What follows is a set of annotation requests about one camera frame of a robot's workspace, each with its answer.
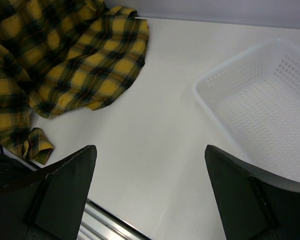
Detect aluminium front rail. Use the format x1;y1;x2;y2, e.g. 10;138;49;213
77;199;149;240

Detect white plastic basket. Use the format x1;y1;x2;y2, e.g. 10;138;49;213
192;39;300;182

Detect yellow plaid shirt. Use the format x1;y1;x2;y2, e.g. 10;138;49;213
0;0;150;165

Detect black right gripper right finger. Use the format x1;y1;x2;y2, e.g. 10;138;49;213
204;145;300;240

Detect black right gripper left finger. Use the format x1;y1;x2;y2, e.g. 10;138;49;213
0;145;97;240

